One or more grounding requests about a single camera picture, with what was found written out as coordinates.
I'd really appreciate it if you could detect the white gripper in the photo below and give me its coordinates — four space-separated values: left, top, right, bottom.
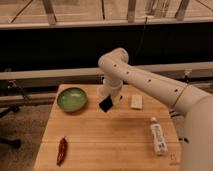
97 85 122 112

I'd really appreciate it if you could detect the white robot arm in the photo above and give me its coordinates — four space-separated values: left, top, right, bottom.
98 48 213 171

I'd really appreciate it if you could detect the green ceramic bowl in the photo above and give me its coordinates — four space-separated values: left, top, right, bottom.
57 87 88 112

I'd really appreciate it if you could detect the dried red chili pepper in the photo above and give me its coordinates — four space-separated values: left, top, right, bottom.
56 137 67 166

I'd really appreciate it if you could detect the white plastic bottle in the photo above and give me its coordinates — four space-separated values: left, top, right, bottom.
150 117 168 156

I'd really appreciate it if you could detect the black office chair base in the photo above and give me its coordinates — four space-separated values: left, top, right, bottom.
0 105 23 149

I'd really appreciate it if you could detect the black hanging cable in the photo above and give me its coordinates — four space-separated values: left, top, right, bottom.
133 16 149 61

